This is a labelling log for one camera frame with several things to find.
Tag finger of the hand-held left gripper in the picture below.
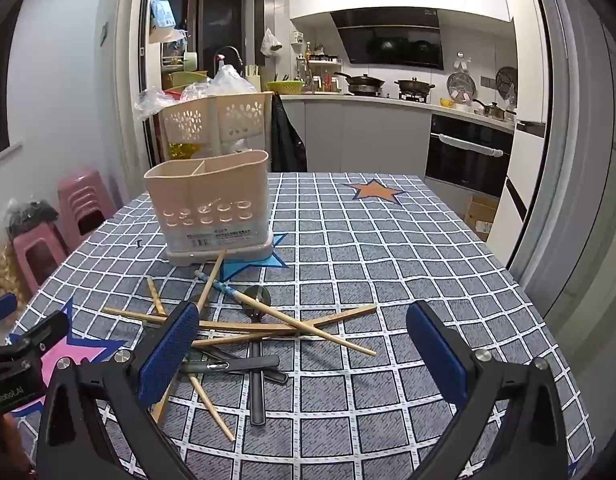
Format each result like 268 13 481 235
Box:
0 293 19 329
6 311 71 355

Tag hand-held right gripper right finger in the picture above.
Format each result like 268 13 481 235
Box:
405 300 571 480

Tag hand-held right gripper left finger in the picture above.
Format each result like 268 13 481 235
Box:
35 301 203 480

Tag yellow patterned chopstick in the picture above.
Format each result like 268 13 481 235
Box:
146 276 169 318

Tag printed wooden chopstick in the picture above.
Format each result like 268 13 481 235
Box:
192 304 377 348

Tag blue patterned chopstick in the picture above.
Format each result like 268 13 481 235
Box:
194 270 377 357

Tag beige plastic utensil holder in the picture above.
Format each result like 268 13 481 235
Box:
144 149 275 267

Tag person's left hand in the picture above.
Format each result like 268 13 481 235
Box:
0 410 37 480

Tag clear bag of yellow balls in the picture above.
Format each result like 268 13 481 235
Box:
0 245 31 306

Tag short pink stool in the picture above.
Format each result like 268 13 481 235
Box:
12 232 71 296

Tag bag of black items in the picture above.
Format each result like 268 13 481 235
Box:
5 199 58 238

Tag grey checked star tablecloth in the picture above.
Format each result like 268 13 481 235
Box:
10 172 591 480

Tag tall pink stool stack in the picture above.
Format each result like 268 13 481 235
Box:
56 171 117 251

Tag cardboard box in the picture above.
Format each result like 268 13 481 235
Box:
463 194 500 242

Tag black built-in oven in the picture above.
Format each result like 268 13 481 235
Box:
427 114 515 198

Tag yellow cooking oil bottle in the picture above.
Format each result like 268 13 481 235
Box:
168 142 213 161

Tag grey kitchen base cabinets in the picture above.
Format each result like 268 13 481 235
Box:
280 95 516 196

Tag beige perforated basket rack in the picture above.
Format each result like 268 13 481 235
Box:
158 91 269 171

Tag black hanging plastic bag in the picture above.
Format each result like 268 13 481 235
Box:
270 91 309 173

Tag clear crumpled plastic bag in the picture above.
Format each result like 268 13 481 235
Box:
132 85 181 122

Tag small steel pot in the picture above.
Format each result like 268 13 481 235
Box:
472 100 509 121

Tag green plastic tub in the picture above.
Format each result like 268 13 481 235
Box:
168 71 211 91

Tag round hanging strainer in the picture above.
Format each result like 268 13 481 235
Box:
446 71 476 106

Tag whitish plastic bag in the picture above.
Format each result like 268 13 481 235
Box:
180 64 261 101

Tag round dark hanging rack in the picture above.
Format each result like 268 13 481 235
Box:
495 66 519 98

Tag green colander basket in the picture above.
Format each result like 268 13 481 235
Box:
266 80 305 96

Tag spice rack with bottles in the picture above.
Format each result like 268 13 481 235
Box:
305 52 345 93

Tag curved kitchen faucet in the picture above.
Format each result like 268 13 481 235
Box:
214 46 245 78

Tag black range hood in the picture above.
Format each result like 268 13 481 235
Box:
330 8 445 71

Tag white hanging plastic bag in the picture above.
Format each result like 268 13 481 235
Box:
259 27 283 58

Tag blue package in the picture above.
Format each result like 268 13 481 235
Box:
148 0 177 28

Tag white sliding door frame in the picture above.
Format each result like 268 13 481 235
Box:
112 0 161 201

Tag brown two-handled wok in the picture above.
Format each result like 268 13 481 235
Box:
394 77 436 98

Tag black wok with handle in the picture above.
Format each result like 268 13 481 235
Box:
333 71 386 96

